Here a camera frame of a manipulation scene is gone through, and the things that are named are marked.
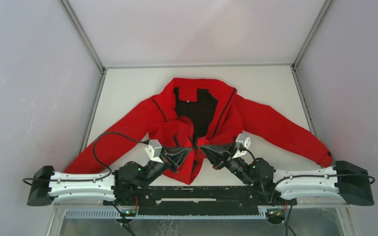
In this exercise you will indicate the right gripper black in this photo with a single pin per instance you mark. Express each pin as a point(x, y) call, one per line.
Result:
point(220, 155)

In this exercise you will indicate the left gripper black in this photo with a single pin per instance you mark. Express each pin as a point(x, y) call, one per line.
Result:
point(175, 155)

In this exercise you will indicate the red jacket black lining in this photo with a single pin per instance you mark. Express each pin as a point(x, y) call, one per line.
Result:
point(191, 113)

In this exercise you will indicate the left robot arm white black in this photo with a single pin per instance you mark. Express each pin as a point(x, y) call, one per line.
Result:
point(49, 186)

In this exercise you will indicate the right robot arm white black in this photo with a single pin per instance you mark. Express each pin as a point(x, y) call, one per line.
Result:
point(343, 180)

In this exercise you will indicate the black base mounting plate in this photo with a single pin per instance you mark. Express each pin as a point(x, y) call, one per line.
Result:
point(195, 199)

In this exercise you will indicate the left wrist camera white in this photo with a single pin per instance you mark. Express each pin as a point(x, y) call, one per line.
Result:
point(153, 150)

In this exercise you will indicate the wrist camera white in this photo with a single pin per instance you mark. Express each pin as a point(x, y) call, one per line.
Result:
point(153, 150)
point(242, 144)

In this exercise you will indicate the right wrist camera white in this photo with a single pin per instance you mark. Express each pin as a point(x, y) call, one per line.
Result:
point(242, 144)

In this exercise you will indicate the white slotted cable duct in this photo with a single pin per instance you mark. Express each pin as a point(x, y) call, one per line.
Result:
point(110, 213)

